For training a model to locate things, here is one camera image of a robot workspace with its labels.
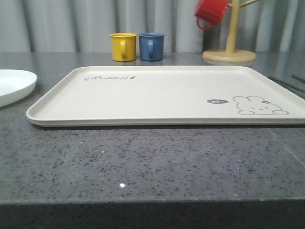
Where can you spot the wooden mug tree stand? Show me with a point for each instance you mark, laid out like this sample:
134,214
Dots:
230,53

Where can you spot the yellow mug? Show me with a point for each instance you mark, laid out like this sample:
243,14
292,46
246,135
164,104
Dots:
123,46

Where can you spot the white round plate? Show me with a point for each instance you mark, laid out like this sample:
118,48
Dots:
15,85

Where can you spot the silver metal fork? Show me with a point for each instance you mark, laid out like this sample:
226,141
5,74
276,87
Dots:
287,84

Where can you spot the blue mug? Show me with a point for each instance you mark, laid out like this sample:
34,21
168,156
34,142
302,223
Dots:
151,46

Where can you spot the red mug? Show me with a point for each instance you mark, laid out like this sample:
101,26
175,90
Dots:
211,11

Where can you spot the cream rabbit serving tray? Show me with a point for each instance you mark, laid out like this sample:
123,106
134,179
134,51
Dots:
166,95

